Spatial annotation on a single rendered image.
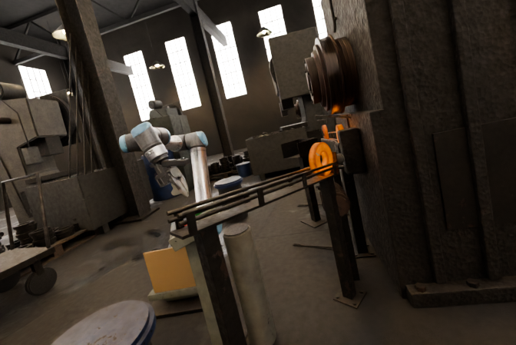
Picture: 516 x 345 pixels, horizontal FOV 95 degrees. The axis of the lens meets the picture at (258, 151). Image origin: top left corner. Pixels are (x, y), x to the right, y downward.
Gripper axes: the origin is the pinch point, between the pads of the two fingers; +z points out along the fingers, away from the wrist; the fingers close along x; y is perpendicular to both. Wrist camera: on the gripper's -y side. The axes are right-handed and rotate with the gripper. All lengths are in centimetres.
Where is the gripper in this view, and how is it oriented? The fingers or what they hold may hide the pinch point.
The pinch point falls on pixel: (187, 194)
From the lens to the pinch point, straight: 111.4
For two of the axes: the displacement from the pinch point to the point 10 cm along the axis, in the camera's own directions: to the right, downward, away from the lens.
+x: -1.6, 1.2, -9.8
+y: -8.3, 5.2, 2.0
